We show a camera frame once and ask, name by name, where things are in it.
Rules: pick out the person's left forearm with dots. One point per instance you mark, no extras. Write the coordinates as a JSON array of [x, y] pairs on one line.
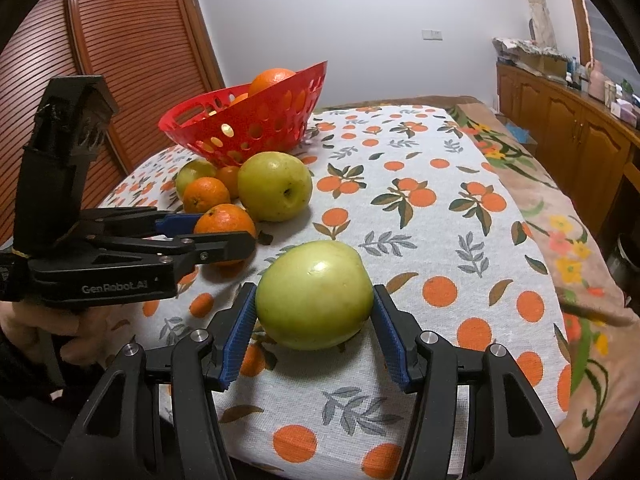
[[25, 375]]

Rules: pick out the wooden side cabinet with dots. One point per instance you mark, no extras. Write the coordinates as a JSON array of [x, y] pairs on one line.
[[560, 115]]

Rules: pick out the grey striped window blind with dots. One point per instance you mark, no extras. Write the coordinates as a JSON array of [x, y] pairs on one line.
[[607, 45]]

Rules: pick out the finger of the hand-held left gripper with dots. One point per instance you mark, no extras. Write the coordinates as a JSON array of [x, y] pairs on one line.
[[177, 222], [220, 247]]

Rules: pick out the green apple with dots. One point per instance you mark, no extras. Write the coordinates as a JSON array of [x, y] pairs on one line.
[[315, 295], [192, 175]]

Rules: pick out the wooden louvred wardrobe door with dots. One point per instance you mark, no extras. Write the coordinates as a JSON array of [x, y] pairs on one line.
[[140, 35], [40, 45]]

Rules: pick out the large orange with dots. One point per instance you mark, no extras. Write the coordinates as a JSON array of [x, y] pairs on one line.
[[237, 100], [270, 82]]

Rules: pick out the blue plastic bag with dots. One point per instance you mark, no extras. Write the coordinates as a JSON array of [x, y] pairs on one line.
[[517, 134]]

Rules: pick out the wooden window frame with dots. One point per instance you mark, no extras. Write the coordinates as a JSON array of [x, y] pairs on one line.
[[580, 25]]

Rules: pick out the red perforated plastic basket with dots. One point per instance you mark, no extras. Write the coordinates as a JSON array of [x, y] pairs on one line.
[[280, 120]]

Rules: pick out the orange printed white tablecloth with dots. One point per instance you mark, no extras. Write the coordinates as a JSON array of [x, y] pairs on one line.
[[425, 200]]

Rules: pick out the small pink box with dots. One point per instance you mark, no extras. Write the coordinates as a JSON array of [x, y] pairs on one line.
[[622, 110]]

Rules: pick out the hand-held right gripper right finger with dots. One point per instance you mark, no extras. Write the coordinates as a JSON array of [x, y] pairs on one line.
[[390, 335]]

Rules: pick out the pink thermos jug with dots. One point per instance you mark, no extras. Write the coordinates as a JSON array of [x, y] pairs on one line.
[[596, 79]]

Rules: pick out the cream patterned curtain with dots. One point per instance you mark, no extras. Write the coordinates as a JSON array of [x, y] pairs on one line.
[[540, 10]]

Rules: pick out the yellow-green apple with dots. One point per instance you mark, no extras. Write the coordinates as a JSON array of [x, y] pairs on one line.
[[275, 187]]

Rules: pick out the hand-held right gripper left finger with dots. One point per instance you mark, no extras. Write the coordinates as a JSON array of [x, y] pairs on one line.
[[240, 330]]

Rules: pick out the dark round container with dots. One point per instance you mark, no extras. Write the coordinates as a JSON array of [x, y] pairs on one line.
[[625, 260]]

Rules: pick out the white wall switch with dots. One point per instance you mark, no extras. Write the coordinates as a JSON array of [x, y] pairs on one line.
[[431, 34]]

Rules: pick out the small tangerine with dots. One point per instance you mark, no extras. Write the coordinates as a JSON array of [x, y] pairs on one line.
[[229, 178], [206, 195], [225, 222]]

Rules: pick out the cardboard box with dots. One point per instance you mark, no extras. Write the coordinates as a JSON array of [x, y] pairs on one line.
[[545, 66]]

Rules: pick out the person's left hand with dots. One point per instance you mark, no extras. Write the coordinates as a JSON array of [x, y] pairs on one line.
[[92, 337]]

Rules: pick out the patterned folded cloth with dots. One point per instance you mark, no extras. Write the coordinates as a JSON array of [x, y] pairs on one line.
[[525, 46]]

